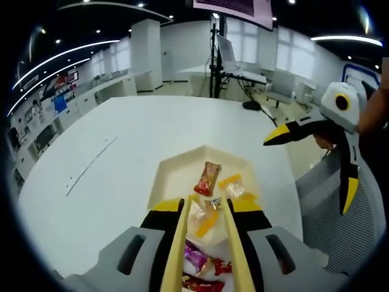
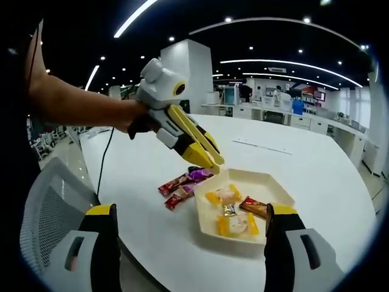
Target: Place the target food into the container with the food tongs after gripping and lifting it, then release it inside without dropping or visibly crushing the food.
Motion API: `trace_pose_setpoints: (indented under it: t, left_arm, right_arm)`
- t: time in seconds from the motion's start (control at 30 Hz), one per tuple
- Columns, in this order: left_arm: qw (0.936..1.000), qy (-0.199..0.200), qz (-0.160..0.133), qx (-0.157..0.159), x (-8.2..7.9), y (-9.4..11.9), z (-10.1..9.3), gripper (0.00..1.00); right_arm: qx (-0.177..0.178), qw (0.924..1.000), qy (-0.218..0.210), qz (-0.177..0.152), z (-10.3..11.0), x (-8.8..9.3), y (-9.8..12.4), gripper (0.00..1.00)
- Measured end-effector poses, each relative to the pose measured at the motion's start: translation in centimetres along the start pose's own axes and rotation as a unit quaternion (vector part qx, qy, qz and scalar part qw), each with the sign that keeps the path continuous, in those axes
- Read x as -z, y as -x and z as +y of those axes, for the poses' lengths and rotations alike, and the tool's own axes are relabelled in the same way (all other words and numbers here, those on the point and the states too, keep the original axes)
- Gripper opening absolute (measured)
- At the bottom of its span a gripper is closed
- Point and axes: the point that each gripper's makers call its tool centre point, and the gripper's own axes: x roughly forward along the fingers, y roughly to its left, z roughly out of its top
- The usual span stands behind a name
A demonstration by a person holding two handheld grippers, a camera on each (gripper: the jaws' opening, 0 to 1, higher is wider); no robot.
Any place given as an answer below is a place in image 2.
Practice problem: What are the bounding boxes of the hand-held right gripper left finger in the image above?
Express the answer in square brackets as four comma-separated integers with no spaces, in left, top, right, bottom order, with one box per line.
[42,203,122,292]

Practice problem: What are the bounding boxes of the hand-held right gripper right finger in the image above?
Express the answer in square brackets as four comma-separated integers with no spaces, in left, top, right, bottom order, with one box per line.
[263,203,346,292]

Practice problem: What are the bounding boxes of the purple food snack packet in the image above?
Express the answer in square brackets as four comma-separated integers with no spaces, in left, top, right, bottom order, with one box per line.
[187,169,215,183]
[176,182,198,198]

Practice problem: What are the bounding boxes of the long red food bar packet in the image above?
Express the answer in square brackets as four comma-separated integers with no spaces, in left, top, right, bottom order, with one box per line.
[157,172,191,196]

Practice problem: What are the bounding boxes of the orange clear pastry food packet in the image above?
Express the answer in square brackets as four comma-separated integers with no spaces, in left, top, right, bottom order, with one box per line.
[216,212,260,238]
[205,183,243,207]

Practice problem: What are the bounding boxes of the small red food packet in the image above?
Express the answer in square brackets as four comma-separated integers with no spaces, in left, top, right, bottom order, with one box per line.
[164,193,185,210]

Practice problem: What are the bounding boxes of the brown snack bar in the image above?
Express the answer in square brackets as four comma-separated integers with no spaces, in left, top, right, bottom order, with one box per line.
[239,196,268,219]

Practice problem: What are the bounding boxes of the cream hexagonal tray container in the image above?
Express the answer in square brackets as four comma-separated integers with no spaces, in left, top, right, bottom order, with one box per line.
[193,168,296,249]

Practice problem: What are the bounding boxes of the person's left hand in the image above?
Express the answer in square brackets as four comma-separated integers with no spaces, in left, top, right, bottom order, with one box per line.
[116,98,152,134]

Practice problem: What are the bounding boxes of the light blue screen device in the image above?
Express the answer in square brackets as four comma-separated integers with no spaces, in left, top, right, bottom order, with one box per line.
[223,86,241,106]

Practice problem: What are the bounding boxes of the straight ceiling light strip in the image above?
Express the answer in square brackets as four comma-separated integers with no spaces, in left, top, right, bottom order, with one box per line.
[114,0,160,39]

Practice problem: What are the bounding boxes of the grey mesh office chair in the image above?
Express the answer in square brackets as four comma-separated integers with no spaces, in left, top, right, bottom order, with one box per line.
[19,156,122,292]

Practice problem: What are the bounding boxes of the white office desk row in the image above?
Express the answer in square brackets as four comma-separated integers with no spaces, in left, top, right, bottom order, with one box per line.
[202,102,380,177]

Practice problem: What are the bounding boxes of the curved ceiling light strip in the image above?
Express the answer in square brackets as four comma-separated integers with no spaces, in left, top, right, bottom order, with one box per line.
[220,59,364,89]
[242,72,340,91]

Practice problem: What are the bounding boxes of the group of white office chairs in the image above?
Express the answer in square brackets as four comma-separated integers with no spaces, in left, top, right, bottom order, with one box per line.
[30,127,66,159]

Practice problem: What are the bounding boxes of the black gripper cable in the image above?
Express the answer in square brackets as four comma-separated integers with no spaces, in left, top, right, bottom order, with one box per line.
[96,127,115,197]

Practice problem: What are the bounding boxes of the black floor cable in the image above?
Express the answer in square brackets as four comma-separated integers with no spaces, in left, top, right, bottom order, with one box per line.
[371,182,384,214]

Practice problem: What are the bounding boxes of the red wall display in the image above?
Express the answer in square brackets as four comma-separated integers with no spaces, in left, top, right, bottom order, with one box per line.
[305,86,328,103]

